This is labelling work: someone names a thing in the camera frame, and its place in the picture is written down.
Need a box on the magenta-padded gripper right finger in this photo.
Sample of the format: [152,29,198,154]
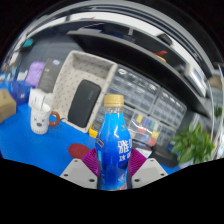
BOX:
[128,147,169,190]

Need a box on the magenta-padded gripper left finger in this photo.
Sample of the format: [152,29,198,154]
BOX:
[59,147,101,190]

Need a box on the blue drink bottle gold cap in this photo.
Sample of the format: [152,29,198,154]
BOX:
[94,94,134,192]

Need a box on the flat black box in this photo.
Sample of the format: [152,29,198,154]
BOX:
[151,144,179,168]

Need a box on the black box with white label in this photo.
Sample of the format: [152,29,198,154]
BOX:
[133,139,154,158]

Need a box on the drawer cabinet with coloured parts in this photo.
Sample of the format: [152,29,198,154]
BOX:
[128,111,174,148]

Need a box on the yellow multimeter with leads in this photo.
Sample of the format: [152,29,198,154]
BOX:
[88,123,100,139]

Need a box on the green potted plant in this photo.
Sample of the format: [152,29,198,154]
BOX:
[170,121,216,168]

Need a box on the small grey drawer cabinet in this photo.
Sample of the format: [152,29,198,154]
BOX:
[91,103,108,134]

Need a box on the white mug with face print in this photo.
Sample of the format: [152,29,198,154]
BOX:
[30,102,61,135]

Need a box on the metal spoon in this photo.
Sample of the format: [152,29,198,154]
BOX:
[39,95,47,111]

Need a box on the wide grey drawer cabinet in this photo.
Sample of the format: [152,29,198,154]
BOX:
[106,66,164,116]

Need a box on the brown cardboard box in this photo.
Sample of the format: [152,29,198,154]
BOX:
[0,89,18,124]

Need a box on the blue tissue box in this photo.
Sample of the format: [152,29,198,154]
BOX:
[8,79,33,105]

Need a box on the dark grey product box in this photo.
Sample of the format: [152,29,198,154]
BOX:
[37,58,63,94]

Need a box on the white dotted storage box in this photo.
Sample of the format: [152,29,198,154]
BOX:
[53,50,118,134]

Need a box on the purple bag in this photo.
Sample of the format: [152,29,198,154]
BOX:
[25,60,46,88]

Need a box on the teal tool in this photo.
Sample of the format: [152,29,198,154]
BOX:
[21,38,34,48]

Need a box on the black wall shelf unit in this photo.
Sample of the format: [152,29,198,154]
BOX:
[66,19,214,118]

